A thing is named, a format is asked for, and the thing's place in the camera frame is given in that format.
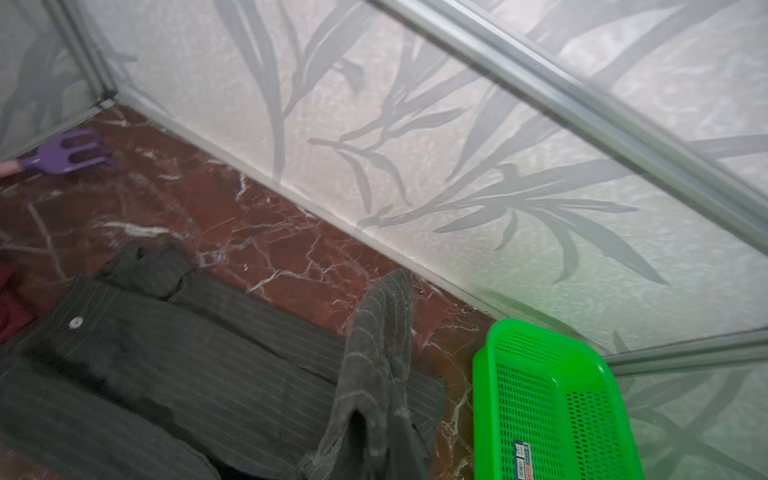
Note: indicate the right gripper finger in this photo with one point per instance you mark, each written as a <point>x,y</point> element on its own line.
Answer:
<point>405,452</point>

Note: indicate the green plastic basket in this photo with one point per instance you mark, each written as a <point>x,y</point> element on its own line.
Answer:
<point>547,407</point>

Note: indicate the dark grey striped shirt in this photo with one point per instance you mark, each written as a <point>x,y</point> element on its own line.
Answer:
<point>152,369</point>

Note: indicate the maroon folded shirt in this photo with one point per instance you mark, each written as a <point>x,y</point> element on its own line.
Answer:
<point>15,315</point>

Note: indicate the purple pink toy rake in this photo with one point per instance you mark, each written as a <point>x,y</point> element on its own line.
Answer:
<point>62,154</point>

